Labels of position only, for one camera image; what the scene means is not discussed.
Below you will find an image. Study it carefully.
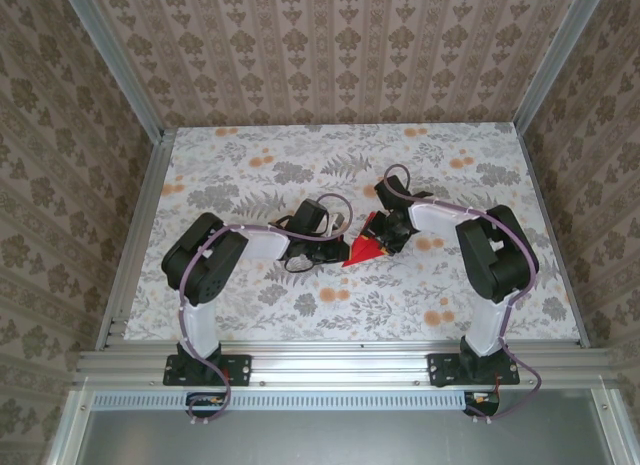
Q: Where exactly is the red paper sheet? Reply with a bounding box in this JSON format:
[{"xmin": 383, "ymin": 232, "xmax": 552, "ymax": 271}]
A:
[{"xmin": 342, "ymin": 210, "xmax": 391, "ymax": 269}]

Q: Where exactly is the grey metal sheet panel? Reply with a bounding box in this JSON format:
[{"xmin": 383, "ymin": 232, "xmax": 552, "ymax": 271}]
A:
[{"xmin": 74, "ymin": 404, "xmax": 619, "ymax": 465}]

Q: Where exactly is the floral table cover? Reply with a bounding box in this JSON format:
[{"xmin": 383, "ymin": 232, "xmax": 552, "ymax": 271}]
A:
[{"xmin": 122, "ymin": 124, "xmax": 584, "ymax": 344}]

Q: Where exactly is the left gripper thin black cable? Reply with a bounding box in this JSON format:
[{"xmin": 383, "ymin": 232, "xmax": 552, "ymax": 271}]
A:
[{"xmin": 284, "ymin": 254, "xmax": 321, "ymax": 275}]

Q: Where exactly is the aluminium front rail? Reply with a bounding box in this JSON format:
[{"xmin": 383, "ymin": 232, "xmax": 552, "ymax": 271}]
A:
[{"xmin": 74, "ymin": 348, "xmax": 619, "ymax": 386}]

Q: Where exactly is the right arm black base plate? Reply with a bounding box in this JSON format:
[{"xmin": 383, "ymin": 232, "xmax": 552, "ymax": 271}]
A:
[{"xmin": 427, "ymin": 353, "xmax": 521, "ymax": 389}]

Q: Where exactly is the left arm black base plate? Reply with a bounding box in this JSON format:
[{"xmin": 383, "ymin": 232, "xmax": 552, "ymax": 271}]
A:
[{"xmin": 164, "ymin": 353, "xmax": 252, "ymax": 388}]

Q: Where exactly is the grey slotted cable duct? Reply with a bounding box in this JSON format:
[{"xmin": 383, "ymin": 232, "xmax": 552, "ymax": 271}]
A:
[{"xmin": 92, "ymin": 390, "xmax": 469, "ymax": 409}]

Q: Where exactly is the aluminium side rail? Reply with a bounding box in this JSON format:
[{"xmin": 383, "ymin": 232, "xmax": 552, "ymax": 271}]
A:
[
  {"xmin": 513, "ymin": 124, "xmax": 592, "ymax": 349},
  {"xmin": 94, "ymin": 128, "xmax": 177, "ymax": 351}
]

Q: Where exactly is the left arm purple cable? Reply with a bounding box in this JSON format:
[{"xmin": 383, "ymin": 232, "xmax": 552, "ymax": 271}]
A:
[{"xmin": 179, "ymin": 192, "xmax": 357, "ymax": 429}]

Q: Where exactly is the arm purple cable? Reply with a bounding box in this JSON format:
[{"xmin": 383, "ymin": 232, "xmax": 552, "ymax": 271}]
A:
[
  {"xmin": 179, "ymin": 192, "xmax": 357, "ymax": 429},
  {"xmin": 383, "ymin": 163, "xmax": 544, "ymax": 426}
]

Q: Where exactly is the black electronics board with wires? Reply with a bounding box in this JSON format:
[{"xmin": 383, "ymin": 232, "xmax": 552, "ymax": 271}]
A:
[
  {"xmin": 185, "ymin": 392, "xmax": 229, "ymax": 420},
  {"xmin": 462, "ymin": 388, "xmax": 502, "ymax": 419}
]

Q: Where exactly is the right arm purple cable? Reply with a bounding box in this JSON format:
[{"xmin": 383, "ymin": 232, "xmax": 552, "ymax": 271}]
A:
[{"xmin": 383, "ymin": 163, "xmax": 544, "ymax": 426}]

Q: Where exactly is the aluminium upright post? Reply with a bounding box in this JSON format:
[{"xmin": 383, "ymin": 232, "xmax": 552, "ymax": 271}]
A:
[
  {"xmin": 512, "ymin": 0, "xmax": 601, "ymax": 134},
  {"xmin": 62, "ymin": 0, "xmax": 165, "ymax": 139}
]

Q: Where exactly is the aluminium lower frame rail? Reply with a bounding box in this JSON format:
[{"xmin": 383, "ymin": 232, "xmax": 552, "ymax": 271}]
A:
[
  {"xmin": 47, "ymin": 389, "xmax": 96, "ymax": 465},
  {"xmin": 589, "ymin": 387, "xmax": 634, "ymax": 465}
]

